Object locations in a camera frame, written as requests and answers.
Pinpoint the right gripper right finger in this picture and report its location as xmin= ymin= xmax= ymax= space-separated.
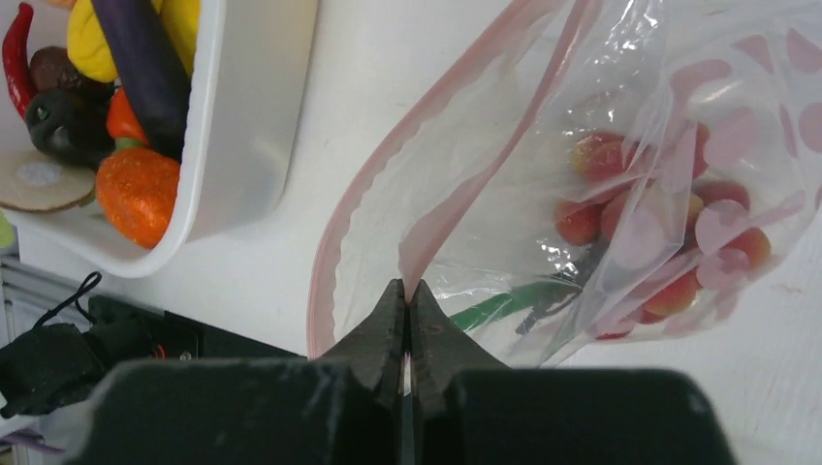
xmin=408 ymin=284 xmax=736 ymax=464

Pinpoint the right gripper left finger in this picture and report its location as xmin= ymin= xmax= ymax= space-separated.
xmin=64 ymin=280 xmax=406 ymax=464

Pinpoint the red cherry bunch green stem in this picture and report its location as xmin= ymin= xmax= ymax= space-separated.
xmin=452 ymin=120 xmax=774 ymax=341

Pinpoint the clear pink-dotted zip bag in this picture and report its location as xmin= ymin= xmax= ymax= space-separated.
xmin=306 ymin=1 xmax=821 ymax=365

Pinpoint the white plastic food bin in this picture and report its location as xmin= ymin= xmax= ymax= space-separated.
xmin=7 ymin=1 xmax=318 ymax=278

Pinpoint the orange pumpkin toy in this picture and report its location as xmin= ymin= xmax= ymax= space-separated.
xmin=95 ymin=147 xmax=180 ymax=249

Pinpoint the small red radish toy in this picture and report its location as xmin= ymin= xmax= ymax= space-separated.
xmin=106 ymin=87 xmax=150 ymax=152

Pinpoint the purple eggplant toy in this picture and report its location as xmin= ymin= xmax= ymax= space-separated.
xmin=91 ymin=0 xmax=191 ymax=162

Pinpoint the brown mushroom slice toy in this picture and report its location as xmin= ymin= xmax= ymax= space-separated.
xmin=1 ymin=150 xmax=96 ymax=213

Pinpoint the dark purple plum toy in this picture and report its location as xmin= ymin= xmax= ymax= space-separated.
xmin=24 ymin=89 xmax=115 ymax=171

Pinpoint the yellow banana toy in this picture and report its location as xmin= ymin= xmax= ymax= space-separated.
xmin=67 ymin=0 xmax=119 ymax=83

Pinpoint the red chili pepper toy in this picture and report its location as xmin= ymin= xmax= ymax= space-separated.
xmin=1 ymin=2 xmax=38 ymax=119

